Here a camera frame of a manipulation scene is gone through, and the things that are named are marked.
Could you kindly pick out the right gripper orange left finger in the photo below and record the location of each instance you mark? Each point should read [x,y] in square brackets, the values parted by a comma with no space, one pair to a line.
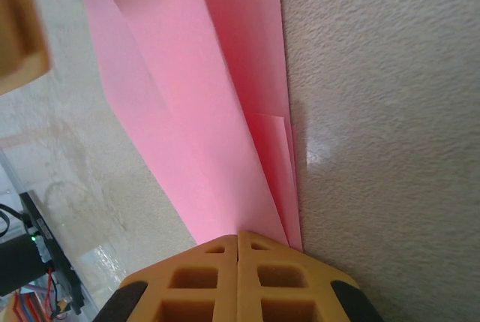
[157,299]

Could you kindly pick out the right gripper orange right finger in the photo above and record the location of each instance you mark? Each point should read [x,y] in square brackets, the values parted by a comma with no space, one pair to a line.
[318,299]

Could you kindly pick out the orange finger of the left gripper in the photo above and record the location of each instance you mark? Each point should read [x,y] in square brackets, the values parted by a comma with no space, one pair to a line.
[18,29]

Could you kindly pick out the pink cloth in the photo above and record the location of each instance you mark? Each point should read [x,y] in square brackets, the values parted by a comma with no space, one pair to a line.
[187,112]

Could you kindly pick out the black controller board green light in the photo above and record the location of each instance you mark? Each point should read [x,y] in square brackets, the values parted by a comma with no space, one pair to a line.
[52,247]

